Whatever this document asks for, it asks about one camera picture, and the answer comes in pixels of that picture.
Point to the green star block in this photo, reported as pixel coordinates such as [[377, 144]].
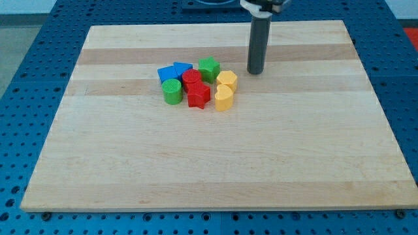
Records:
[[209, 69]]

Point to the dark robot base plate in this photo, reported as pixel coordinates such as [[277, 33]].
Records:
[[206, 5]]

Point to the white rod mount bracket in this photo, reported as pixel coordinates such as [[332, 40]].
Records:
[[264, 8]]

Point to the green cylinder block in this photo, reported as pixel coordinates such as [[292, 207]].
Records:
[[172, 91]]

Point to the red cylinder block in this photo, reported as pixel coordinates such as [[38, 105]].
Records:
[[189, 77]]

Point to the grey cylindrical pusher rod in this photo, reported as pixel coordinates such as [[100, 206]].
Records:
[[258, 40]]

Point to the yellow hexagon block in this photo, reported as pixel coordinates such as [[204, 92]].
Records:
[[228, 78]]

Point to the blue triangle block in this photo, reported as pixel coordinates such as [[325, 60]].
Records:
[[180, 68]]

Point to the light wooden board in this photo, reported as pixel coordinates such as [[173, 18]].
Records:
[[307, 134]]

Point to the red star block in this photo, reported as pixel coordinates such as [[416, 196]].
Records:
[[198, 94]]

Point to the yellow heart block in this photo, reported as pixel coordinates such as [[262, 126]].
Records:
[[224, 97]]

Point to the blue cube block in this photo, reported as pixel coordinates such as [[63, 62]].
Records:
[[167, 73]]

